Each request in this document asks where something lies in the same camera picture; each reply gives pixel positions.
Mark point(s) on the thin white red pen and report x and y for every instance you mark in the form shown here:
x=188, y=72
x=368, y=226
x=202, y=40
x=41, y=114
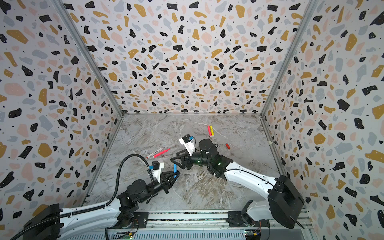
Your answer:
x=155, y=152

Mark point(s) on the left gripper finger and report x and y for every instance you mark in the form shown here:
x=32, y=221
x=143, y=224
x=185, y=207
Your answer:
x=170, y=175
x=167, y=183

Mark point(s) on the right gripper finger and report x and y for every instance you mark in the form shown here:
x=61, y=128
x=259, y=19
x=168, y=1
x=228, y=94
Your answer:
x=183, y=155
x=180, y=162

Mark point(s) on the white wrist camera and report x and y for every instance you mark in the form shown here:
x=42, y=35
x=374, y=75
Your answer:
x=189, y=143
x=156, y=168

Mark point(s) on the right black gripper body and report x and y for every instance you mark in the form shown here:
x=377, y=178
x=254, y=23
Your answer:
x=188, y=159

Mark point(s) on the red pink marker pen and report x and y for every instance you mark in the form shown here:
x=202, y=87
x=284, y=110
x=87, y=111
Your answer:
x=161, y=153

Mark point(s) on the yellow highlighter pen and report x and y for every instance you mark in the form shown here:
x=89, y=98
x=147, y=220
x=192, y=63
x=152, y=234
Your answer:
x=212, y=131

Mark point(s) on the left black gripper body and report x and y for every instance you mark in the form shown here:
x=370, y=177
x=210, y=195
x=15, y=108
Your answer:
x=153, y=187

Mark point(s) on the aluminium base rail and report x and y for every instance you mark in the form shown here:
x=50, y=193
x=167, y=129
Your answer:
x=201, y=225

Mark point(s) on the pink highlighter pen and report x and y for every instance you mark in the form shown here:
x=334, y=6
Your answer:
x=209, y=130

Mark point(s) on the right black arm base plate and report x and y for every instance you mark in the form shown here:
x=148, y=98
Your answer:
x=237, y=219

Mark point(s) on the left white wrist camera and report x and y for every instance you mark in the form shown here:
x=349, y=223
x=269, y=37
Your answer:
x=156, y=168

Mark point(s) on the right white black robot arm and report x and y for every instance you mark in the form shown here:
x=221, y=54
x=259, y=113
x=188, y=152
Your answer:
x=282, y=201

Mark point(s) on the blue pen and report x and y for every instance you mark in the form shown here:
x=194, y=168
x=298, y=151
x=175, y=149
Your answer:
x=175, y=170

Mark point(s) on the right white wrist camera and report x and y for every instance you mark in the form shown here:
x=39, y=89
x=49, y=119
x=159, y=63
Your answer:
x=189, y=143

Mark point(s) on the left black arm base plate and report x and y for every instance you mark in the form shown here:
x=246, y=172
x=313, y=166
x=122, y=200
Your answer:
x=135, y=220

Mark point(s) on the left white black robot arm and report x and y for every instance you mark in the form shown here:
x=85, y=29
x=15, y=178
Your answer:
x=55, y=223

